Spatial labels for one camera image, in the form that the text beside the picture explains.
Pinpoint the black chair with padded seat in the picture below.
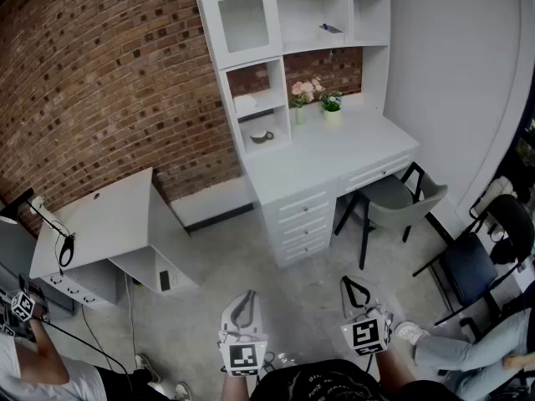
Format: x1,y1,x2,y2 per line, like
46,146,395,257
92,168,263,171
411,193,535,342

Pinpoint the window with dark frame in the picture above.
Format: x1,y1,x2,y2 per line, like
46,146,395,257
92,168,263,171
510,113,535,177

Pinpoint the pink flower bouquet in vase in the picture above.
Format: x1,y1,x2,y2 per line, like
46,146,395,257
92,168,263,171
290,78,326,125

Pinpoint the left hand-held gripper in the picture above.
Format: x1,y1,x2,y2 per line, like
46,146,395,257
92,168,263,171
217,289,269,378

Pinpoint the green plant in white pot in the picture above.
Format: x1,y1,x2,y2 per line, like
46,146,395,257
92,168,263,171
319,91,344,125

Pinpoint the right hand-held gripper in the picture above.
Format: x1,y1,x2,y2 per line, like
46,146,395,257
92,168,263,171
339,275,395,357

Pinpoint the person's left forearm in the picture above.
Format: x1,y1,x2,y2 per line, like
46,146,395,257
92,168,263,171
220,372,260,401

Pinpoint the person's right forearm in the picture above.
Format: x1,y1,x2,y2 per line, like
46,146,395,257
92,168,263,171
369,348,415,394

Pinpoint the white open storage box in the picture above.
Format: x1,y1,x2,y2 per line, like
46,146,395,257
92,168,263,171
318,23,346,43

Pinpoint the grey chair with black legs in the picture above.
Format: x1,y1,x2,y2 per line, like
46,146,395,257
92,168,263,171
333,160,449,271

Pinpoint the black ring clamp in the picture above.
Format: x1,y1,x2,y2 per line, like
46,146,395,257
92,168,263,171
58,232,78,269

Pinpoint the white cable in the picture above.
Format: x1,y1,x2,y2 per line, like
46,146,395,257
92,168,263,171
123,272,137,357

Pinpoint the white side table with drawers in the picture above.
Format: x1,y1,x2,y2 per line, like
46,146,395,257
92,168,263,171
28,166,202,311

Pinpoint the black floor cable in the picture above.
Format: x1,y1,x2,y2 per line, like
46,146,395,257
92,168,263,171
41,305,135,378

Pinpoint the person's black printed shirt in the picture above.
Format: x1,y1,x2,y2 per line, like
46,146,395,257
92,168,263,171
250,358,463,401

